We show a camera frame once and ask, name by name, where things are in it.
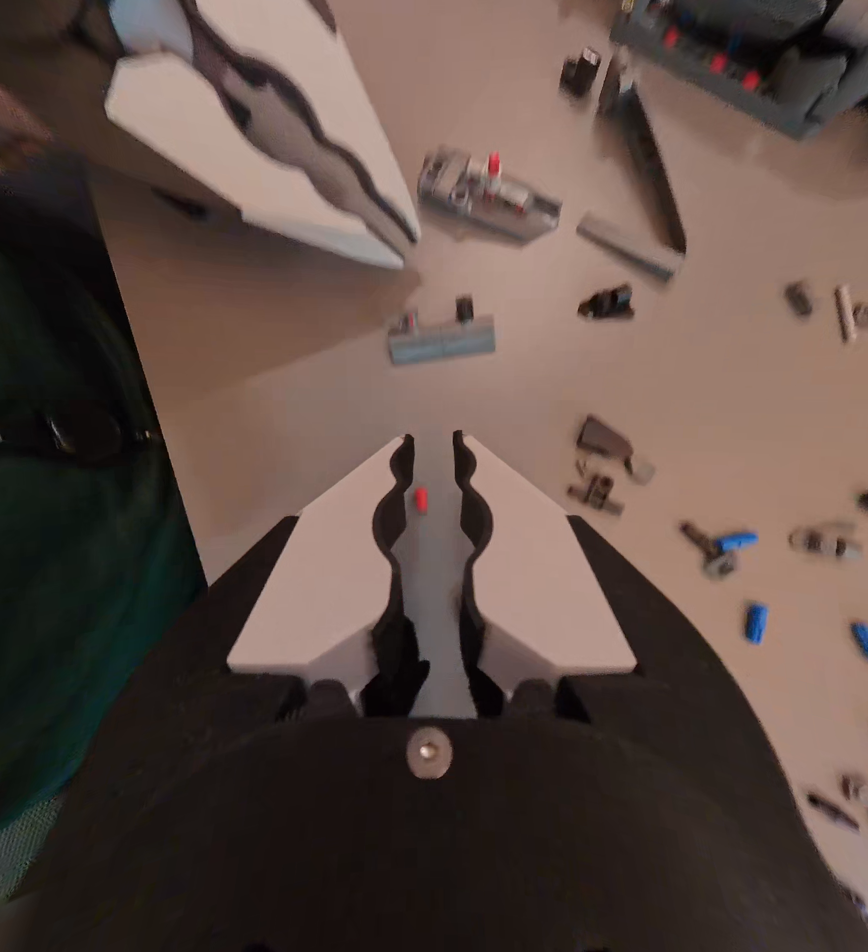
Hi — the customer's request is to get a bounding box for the small black connector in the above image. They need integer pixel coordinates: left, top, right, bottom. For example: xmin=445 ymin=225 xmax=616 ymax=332
xmin=559 ymin=48 xmax=603 ymax=98

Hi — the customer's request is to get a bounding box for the black cross-shaped connector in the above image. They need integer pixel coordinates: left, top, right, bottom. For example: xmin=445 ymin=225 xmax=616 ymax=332
xmin=567 ymin=473 xmax=625 ymax=516

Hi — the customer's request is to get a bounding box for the black rounded piece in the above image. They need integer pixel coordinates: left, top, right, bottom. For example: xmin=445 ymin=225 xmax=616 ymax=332
xmin=577 ymin=283 xmax=636 ymax=321

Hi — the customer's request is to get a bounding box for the grey triangular panel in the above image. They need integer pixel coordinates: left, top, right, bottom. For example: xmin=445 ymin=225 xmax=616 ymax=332
xmin=596 ymin=52 xmax=688 ymax=255

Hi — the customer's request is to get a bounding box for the grey curved panel piece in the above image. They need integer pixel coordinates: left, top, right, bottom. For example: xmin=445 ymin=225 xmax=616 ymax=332
xmin=789 ymin=524 xmax=864 ymax=561

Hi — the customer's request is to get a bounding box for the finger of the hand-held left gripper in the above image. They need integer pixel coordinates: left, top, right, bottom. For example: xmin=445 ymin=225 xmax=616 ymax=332
xmin=104 ymin=0 xmax=414 ymax=272
xmin=181 ymin=0 xmax=422 ymax=245

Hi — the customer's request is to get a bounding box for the black toy pin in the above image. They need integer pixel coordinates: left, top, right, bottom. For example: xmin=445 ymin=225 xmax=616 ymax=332
xmin=805 ymin=791 xmax=861 ymax=831

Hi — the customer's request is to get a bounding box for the dark grey toy piece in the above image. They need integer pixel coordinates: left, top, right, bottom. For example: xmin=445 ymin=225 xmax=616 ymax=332
xmin=576 ymin=414 xmax=657 ymax=485

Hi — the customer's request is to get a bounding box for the grey panel with black connector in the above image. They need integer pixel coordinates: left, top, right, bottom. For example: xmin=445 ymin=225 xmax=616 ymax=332
xmin=387 ymin=295 xmax=496 ymax=366

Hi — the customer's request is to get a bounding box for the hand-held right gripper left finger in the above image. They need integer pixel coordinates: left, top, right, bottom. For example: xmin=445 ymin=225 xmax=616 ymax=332
xmin=227 ymin=433 xmax=430 ymax=718

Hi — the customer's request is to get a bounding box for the grey beam sub-assembly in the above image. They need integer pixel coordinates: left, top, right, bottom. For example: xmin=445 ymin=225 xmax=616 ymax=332
xmin=416 ymin=146 xmax=562 ymax=244

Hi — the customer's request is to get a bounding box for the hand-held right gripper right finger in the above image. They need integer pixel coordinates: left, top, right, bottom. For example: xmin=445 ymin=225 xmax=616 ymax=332
xmin=451 ymin=430 xmax=637 ymax=718

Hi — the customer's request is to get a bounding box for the toy car model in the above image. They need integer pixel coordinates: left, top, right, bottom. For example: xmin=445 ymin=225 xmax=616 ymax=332
xmin=609 ymin=0 xmax=868 ymax=142

